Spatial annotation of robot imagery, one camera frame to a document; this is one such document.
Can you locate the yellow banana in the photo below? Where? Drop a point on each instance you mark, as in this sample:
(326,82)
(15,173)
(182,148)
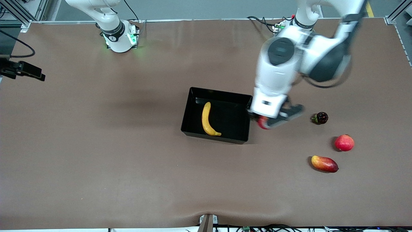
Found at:
(206,120)

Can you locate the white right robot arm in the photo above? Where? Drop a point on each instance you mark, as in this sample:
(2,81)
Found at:
(114,35)

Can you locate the dark purple mangosteen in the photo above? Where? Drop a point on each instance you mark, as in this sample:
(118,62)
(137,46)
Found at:
(322,118)

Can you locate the aluminium frame profile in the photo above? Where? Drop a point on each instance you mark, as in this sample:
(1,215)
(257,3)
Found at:
(19,13)
(397,13)

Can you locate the black plastic box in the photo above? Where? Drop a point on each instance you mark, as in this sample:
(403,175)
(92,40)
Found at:
(225,125)

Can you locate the red yellow apple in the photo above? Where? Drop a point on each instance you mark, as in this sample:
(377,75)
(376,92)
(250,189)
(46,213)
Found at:
(262,123)

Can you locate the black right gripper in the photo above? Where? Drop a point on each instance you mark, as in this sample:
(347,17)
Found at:
(9,70)

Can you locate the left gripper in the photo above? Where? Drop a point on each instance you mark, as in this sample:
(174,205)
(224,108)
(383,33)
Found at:
(253,116)

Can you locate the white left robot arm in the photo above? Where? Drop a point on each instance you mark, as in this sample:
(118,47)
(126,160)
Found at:
(280,71)

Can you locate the red yellow mango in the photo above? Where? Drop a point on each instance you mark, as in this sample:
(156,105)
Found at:
(325,164)

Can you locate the brown table mat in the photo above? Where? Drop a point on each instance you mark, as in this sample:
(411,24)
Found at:
(128,161)

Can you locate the metal table clamp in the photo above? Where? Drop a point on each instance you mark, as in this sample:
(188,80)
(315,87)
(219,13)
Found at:
(207,223)

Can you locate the red round apple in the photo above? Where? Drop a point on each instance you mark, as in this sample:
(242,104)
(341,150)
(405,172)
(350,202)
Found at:
(344,143)

